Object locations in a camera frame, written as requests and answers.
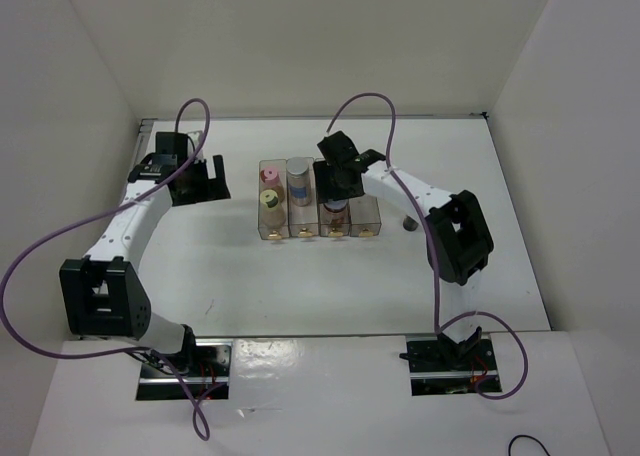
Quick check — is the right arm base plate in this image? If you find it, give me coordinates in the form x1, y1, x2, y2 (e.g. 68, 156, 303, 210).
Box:
399, 336, 502, 396

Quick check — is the pink cap spice bottle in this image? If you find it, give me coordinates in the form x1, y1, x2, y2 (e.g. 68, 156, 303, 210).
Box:
259, 165, 286, 200

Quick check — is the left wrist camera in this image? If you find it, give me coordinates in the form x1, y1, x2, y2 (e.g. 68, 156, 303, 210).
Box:
155, 131, 190, 160

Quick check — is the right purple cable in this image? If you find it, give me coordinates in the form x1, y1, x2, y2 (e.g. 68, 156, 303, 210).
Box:
326, 93, 529, 402

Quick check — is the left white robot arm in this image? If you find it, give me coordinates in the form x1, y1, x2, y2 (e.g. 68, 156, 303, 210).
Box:
59, 131, 230, 376

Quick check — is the yellow cap spice bottle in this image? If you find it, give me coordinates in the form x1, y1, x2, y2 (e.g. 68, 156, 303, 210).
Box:
259, 189, 286, 229

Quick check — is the silver lid blue label jar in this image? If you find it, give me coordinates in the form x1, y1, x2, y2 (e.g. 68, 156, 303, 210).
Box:
286, 157, 312, 207

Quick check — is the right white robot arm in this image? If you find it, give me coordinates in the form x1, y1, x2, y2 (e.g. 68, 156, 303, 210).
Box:
314, 131, 494, 369

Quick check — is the red label spice jar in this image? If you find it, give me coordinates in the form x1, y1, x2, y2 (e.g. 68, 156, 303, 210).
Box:
321, 200, 349, 226

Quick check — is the tall black cap bottle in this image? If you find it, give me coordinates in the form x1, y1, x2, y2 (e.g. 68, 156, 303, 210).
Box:
402, 216, 419, 232

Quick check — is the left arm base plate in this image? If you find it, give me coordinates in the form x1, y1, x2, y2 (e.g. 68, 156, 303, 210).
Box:
135, 338, 233, 402

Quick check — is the clear organizer bin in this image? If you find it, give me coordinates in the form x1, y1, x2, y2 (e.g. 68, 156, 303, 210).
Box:
258, 159, 290, 241
344, 156, 383, 239
288, 158, 319, 238
317, 200, 351, 238

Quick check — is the black cable loop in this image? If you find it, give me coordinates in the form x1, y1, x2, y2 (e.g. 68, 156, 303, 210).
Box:
509, 433, 549, 456

